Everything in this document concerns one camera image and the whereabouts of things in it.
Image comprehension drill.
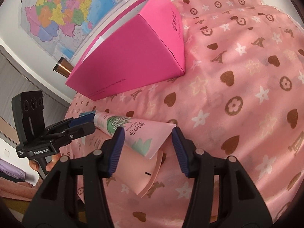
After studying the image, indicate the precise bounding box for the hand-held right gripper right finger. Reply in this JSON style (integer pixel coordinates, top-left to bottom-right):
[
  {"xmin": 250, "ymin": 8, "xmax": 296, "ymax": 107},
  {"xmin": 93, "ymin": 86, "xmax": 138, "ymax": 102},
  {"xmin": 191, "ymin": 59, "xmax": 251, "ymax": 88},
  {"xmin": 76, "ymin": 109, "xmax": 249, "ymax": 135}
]
[{"xmin": 171, "ymin": 126, "xmax": 273, "ymax": 228}]

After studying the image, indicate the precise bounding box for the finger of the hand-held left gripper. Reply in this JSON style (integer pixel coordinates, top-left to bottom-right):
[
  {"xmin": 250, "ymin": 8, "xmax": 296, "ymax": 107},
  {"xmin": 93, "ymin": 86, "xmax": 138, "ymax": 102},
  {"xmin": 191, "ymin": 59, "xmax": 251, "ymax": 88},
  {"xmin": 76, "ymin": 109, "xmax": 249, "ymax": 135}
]
[
  {"xmin": 51, "ymin": 122, "xmax": 96, "ymax": 147},
  {"xmin": 46, "ymin": 112, "xmax": 96, "ymax": 135}
]

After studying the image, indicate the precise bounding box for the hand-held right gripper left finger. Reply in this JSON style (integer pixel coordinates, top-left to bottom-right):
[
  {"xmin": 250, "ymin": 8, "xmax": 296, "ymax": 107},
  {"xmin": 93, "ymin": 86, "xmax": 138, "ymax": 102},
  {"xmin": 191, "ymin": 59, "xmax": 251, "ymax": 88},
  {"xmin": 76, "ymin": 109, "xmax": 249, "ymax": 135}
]
[{"xmin": 22, "ymin": 126, "xmax": 125, "ymax": 228}]

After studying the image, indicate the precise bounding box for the pink cream tube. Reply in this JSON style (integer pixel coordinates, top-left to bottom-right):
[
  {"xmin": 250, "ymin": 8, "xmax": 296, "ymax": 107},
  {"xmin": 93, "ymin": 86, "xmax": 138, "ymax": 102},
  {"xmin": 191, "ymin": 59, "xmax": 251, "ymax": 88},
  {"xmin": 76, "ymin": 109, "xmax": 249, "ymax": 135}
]
[{"xmin": 91, "ymin": 110, "xmax": 177, "ymax": 199}]

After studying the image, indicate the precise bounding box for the pink cardboard box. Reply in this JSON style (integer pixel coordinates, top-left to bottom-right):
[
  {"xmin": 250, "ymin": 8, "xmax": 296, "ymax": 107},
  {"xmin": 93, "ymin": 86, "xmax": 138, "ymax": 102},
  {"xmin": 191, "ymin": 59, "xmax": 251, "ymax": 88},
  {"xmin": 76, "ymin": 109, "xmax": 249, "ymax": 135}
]
[{"xmin": 65, "ymin": 0, "xmax": 186, "ymax": 101}]

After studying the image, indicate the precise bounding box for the person's left forearm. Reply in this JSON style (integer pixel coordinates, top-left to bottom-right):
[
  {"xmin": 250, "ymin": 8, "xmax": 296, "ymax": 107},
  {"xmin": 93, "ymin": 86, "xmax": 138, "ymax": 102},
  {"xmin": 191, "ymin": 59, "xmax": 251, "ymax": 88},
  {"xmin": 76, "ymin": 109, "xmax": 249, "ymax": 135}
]
[{"xmin": 0, "ymin": 176, "xmax": 41, "ymax": 201}]

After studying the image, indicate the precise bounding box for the person's left hand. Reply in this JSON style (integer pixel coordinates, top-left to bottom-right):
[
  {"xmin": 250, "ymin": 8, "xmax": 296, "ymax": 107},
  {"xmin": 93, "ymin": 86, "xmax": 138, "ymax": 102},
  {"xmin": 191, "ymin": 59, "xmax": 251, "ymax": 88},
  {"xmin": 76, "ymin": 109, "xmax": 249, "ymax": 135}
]
[{"xmin": 28, "ymin": 152, "xmax": 62, "ymax": 186}]

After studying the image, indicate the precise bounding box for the grey door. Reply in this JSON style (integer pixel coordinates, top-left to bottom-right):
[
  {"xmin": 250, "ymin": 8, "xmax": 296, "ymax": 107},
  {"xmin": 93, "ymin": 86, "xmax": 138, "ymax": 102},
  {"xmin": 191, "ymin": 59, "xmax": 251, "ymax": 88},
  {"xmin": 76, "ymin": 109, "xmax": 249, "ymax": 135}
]
[{"xmin": 0, "ymin": 45, "xmax": 72, "ymax": 145}]

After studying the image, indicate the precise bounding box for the purple cloth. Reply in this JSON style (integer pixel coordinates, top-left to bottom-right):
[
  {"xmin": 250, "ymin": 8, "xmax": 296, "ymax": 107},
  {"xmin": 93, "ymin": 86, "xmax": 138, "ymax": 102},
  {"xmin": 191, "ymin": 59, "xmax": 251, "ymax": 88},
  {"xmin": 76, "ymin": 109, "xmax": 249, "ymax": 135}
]
[{"xmin": 0, "ymin": 160, "xmax": 26, "ymax": 183}]

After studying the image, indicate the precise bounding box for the copper travel tumbler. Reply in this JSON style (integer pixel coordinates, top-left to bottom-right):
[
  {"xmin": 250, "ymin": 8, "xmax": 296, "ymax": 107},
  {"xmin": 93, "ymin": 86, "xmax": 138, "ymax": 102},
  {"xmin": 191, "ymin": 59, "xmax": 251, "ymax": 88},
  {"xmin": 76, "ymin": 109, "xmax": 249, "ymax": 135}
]
[{"xmin": 53, "ymin": 57, "xmax": 74, "ymax": 78}]

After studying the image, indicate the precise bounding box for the pink printed cloth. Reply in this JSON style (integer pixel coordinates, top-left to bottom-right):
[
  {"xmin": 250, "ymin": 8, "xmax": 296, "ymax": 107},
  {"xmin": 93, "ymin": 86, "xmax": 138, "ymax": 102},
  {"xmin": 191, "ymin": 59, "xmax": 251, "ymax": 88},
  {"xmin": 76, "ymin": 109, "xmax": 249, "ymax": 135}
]
[{"xmin": 58, "ymin": 0, "xmax": 304, "ymax": 228}]

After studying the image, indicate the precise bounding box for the colourful wall map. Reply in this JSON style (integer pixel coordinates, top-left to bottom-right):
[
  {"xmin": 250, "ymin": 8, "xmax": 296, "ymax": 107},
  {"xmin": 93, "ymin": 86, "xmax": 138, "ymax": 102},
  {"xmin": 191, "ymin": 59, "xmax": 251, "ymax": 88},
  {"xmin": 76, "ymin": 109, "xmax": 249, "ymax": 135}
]
[{"xmin": 18, "ymin": 0, "xmax": 155, "ymax": 59}]

